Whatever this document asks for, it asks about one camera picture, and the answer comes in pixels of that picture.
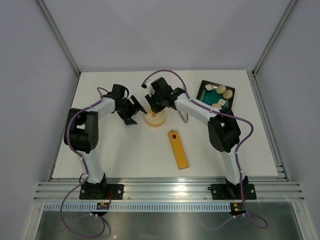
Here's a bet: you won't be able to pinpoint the aluminium front rail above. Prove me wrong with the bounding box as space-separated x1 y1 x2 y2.
33 177 305 202

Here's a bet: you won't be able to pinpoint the metal serving tongs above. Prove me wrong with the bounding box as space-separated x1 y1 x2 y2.
179 111 189 124

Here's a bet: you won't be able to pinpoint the round cream food slice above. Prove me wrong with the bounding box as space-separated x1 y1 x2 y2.
216 85 227 95
222 89 233 100
212 103 222 110

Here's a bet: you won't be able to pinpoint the black food tray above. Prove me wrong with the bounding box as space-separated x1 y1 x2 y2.
196 80 236 109

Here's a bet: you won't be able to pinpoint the white square rice piece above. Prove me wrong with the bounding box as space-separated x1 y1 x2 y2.
205 84 213 91
218 99 226 106

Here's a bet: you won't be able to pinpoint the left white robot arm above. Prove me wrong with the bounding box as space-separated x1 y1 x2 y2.
63 84 147 199

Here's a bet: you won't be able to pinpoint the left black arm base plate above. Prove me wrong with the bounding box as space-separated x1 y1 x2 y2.
79 183 124 200

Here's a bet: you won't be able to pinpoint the left aluminium frame post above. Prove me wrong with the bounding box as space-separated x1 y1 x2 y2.
35 0 81 78

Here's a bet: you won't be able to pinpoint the white slotted cable duct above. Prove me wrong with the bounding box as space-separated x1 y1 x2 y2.
44 202 231 213

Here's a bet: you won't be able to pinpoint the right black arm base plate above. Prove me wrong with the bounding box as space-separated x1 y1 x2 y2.
208 183 257 200

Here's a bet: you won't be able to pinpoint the yellow rectangular cutlery case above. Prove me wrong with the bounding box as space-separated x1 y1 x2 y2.
168 130 190 170

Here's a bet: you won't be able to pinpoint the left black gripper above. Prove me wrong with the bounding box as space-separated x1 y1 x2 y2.
116 96 146 125

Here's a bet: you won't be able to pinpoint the round yellow lunch bowl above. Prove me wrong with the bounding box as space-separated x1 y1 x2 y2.
143 106 166 128

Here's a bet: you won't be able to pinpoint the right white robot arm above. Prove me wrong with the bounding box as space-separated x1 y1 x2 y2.
141 77 248 198

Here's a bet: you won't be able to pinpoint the right aluminium frame post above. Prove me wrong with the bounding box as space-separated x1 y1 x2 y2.
252 0 300 77

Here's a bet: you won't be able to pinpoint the right aluminium side rail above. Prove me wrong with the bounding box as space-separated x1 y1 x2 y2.
246 70 291 182

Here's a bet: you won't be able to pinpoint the cream round bowl lid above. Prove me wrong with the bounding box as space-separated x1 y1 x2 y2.
143 106 166 124

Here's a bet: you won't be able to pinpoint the aluminium frame post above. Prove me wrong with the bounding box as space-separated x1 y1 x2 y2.
35 0 81 78
252 0 300 77

